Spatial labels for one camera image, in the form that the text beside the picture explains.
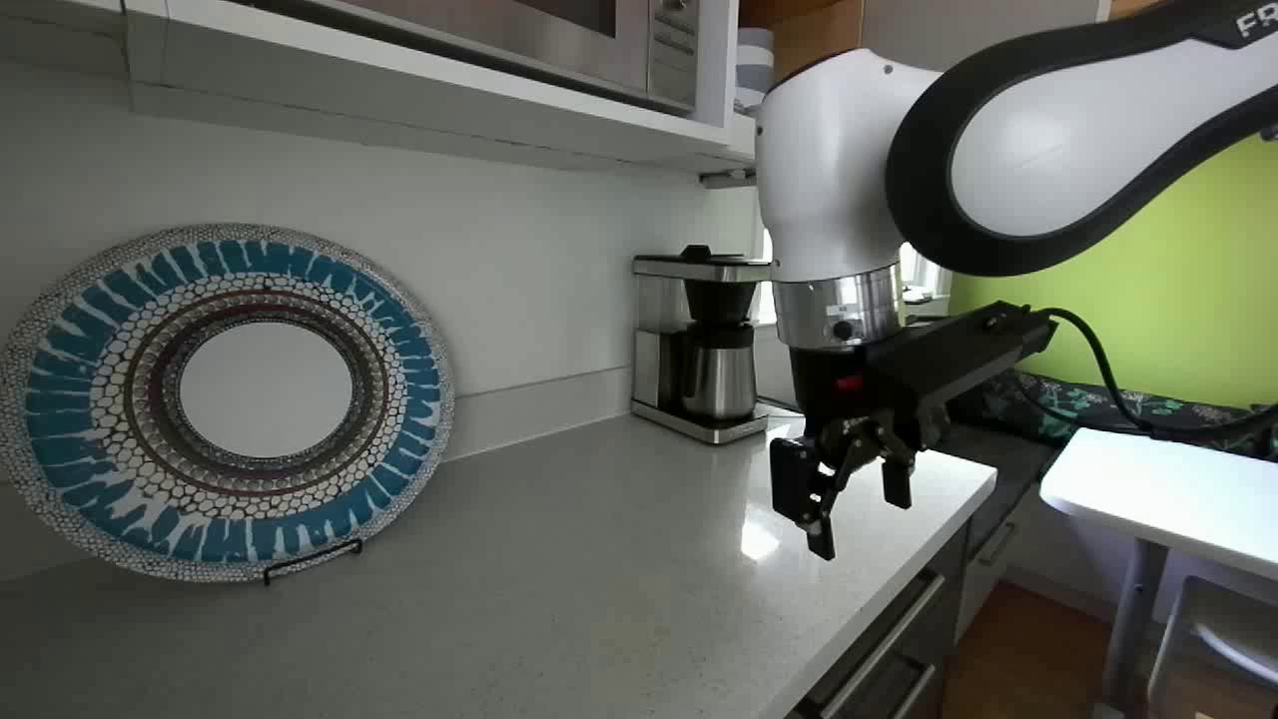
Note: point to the white table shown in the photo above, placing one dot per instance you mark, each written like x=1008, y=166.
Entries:
x=1170, y=502

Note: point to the stainless steel coffee carafe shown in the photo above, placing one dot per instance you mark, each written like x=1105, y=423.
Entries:
x=711, y=379

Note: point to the white window frame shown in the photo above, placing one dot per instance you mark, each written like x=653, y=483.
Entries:
x=921, y=279

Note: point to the black steel coffee maker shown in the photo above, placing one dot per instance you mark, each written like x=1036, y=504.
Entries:
x=719, y=283

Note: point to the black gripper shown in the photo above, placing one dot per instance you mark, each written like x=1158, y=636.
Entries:
x=833, y=383

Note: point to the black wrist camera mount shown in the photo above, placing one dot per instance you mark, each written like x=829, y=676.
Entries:
x=965, y=351

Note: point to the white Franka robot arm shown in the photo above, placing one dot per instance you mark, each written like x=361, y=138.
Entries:
x=850, y=146

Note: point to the dark patterned cushion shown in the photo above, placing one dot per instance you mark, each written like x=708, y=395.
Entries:
x=1053, y=403

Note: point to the white wall cupboard carcass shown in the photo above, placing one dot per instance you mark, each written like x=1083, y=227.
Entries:
x=402, y=101

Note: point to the white chair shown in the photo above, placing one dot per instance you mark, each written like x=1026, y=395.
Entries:
x=1219, y=644

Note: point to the blue white decorative plate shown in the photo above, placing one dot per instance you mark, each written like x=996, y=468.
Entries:
x=93, y=402

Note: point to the dark drawer cabinet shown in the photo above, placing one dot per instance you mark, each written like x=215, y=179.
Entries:
x=932, y=625

